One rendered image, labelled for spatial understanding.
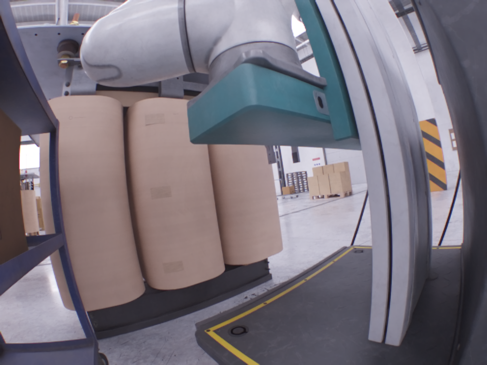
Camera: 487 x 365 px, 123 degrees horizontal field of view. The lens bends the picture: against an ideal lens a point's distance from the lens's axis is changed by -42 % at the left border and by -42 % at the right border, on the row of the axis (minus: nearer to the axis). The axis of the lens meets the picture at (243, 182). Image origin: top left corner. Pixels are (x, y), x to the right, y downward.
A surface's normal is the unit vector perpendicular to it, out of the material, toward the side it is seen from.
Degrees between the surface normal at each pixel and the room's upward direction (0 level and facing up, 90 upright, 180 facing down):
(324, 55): 90
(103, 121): 90
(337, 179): 90
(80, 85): 90
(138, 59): 146
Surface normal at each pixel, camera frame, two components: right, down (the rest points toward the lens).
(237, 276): 0.61, -0.11
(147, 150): 0.02, -0.04
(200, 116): -0.78, 0.08
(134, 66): 0.10, 0.90
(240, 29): -0.25, 0.11
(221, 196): -0.54, 0.04
